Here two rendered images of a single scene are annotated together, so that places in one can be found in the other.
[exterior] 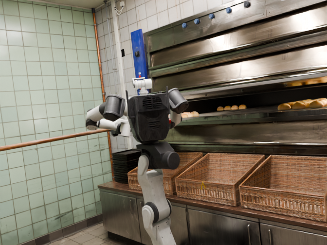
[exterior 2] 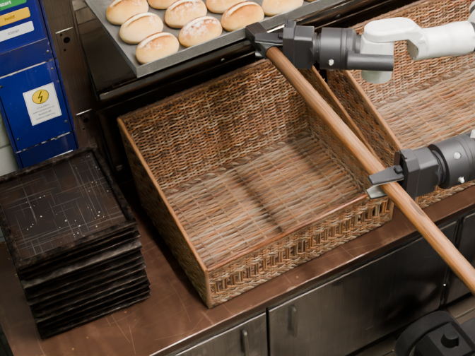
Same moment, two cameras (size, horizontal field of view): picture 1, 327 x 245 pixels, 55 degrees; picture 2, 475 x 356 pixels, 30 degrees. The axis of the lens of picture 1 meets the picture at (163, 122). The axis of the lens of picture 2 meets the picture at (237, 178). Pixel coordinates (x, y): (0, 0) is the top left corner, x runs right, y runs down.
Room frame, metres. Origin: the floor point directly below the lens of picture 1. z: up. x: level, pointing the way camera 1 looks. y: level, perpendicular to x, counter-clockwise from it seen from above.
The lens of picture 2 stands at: (2.43, 1.53, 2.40)
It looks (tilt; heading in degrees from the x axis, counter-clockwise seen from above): 47 degrees down; 290
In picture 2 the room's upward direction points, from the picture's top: 4 degrees counter-clockwise
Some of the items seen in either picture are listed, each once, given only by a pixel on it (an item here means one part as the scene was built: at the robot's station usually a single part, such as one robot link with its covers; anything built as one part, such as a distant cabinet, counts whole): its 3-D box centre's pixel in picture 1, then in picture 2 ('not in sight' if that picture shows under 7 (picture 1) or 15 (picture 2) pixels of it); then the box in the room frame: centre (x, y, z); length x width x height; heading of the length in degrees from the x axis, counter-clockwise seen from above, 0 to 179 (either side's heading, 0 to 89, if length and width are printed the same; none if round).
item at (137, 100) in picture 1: (148, 115); not in sight; (2.07, 0.09, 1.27); 0.34 x 0.30 x 0.36; 105
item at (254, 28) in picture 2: not in sight; (261, 40); (2.87, 0.08, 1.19); 0.09 x 0.04 x 0.03; 135
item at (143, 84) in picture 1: (143, 85); not in sight; (2.14, 0.11, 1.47); 0.10 x 0.07 x 0.09; 105
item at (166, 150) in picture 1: (158, 155); not in sight; (2.06, 0.06, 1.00); 0.28 x 0.13 x 0.18; 44
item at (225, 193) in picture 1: (220, 176); (449, 88); (2.47, -0.40, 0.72); 0.56 x 0.49 x 0.28; 45
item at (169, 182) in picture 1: (165, 170); (256, 169); (2.91, 0.03, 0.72); 0.56 x 0.49 x 0.28; 46
